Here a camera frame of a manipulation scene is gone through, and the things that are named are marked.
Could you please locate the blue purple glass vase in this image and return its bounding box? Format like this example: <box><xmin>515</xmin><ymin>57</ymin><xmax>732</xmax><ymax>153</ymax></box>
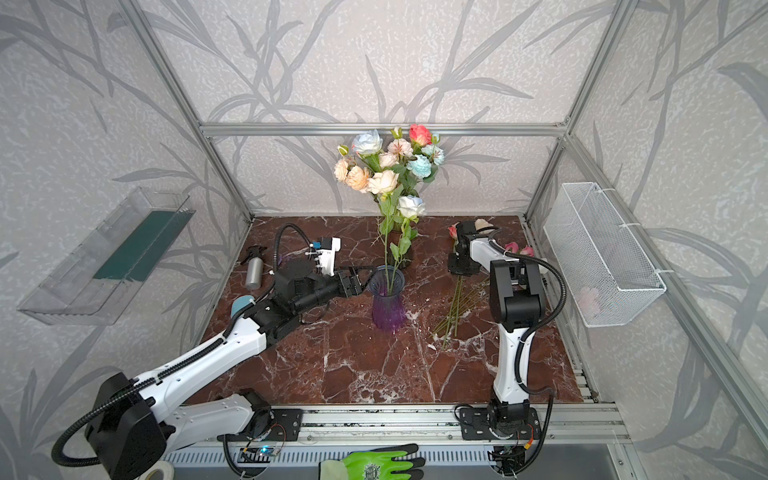
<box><xmin>367</xmin><ymin>265</ymin><xmax>407</xmax><ymax>333</ymax></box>

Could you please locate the peach rose stem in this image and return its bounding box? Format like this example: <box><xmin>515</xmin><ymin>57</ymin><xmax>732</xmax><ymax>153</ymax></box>
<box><xmin>334</xmin><ymin>157</ymin><xmax>375</xmax><ymax>195</ymax></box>

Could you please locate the light blue flower stem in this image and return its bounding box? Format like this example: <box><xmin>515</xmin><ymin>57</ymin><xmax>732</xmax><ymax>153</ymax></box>
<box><xmin>406</xmin><ymin>144</ymin><xmax>445</xmax><ymax>181</ymax></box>

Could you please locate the white blue rose stem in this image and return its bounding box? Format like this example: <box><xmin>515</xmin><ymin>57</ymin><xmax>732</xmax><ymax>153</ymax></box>
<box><xmin>351</xmin><ymin>130</ymin><xmax>384</xmax><ymax>173</ymax></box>

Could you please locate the pink red rose stem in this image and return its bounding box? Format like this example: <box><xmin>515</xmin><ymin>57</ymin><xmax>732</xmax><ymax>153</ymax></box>
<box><xmin>409</xmin><ymin>124</ymin><xmax>432</xmax><ymax>160</ymax></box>

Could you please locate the cream white rose stem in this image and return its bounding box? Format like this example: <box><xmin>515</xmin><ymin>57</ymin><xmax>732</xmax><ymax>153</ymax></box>
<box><xmin>474</xmin><ymin>219</ymin><xmax>495</xmax><ymax>233</ymax></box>

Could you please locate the red glass vase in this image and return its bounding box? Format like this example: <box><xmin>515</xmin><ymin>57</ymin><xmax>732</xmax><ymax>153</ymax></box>
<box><xmin>389</xmin><ymin>235</ymin><xmax>412</xmax><ymax>269</ymax></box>

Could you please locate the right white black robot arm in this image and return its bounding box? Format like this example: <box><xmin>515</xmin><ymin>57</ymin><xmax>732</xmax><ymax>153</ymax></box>
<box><xmin>448</xmin><ymin>221</ymin><xmax>567</xmax><ymax>443</ymax></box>

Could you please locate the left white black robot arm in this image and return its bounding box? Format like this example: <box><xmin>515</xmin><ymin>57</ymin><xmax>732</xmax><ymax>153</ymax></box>
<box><xmin>50</xmin><ymin>237</ymin><xmax>368</xmax><ymax>479</ymax></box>

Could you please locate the pink white flower bunch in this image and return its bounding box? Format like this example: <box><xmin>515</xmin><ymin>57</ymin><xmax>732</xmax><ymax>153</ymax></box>
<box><xmin>433</xmin><ymin>238</ymin><xmax>545</xmax><ymax>340</ymax></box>

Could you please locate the spray bottle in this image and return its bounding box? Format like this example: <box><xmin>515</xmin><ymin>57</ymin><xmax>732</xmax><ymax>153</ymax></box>
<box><xmin>240</xmin><ymin>245</ymin><xmax>267</xmax><ymax>291</ymax></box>

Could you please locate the light blue spatula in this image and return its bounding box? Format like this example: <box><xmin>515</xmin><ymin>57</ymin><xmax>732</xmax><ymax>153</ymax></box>
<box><xmin>230</xmin><ymin>295</ymin><xmax>256</xmax><ymax>319</ymax></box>

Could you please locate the green work glove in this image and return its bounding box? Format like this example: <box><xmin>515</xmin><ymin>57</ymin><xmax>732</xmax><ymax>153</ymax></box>
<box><xmin>319</xmin><ymin>443</ymin><xmax>426</xmax><ymax>480</ymax></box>

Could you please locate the green circuit board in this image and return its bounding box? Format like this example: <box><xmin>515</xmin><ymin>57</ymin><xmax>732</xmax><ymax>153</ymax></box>
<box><xmin>239</xmin><ymin>445</ymin><xmax>282</xmax><ymax>463</ymax></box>

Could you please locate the white tape roll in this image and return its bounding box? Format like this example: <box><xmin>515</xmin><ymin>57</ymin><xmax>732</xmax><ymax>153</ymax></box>
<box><xmin>138</xmin><ymin>461</ymin><xmax>175</xmax><ymax>480</ymax></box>

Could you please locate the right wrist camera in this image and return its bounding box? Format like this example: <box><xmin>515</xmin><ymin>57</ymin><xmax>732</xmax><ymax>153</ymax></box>
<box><xmin>455</xmin><ymin>220</ymin><xmax>478</xmax><ymax>250</ymax></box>

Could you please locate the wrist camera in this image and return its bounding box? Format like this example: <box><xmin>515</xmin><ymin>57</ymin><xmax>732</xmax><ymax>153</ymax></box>
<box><xmin>455</xmin><ymin>220</ymin><xmax>478</xmax><ymax>250</ymax></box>
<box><xmin>312</xmin><ymin>237</ymin><xmax>341</xmax><ymax>276</ymax></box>

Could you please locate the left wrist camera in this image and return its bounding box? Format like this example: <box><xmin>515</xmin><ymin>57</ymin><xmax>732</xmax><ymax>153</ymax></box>
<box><xmin>312</xmin><ymin>237</ymin><xmax>341</xmax><ymax>276</ymax></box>

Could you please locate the white wire mesh basket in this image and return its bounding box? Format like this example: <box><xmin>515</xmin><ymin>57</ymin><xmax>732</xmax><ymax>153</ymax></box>
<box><xmin>544</xmin><ymin>182</ymin><xmax>667</xmax><ymax>328</ymax></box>

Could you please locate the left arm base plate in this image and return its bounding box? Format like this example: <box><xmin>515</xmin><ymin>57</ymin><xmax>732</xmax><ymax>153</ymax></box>
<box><xmin>249</xmin><ymin>408</ymin><xmax>304</xmax><ymax>442</ymax></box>

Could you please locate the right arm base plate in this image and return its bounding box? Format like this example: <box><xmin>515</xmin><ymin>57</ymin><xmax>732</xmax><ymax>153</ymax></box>
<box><xmin>453</xmin><ymin>402</ymin><xmax>542</xmax><ymax>441</ymax></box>

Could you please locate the aluminium front rail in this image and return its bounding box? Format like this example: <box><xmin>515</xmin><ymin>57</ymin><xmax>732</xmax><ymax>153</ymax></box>
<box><xmin>173</xmin><ymin>403</ymin><xmax>631</xmax><ymax>448</ymax></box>

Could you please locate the clear plastic wall shelf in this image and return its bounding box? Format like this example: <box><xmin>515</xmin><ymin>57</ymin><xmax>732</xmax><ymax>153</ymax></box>
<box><xmin>18</xmin><ymin>187</ymin><xmax>195</xmax><ymax>326</ymax></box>

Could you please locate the aluminium cage frame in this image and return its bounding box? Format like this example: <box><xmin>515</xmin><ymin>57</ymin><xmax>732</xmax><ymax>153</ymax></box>
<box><xmin>118</xmin><ymin>1</ymin><xmax>767</xmax><ymax>446</ymax></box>

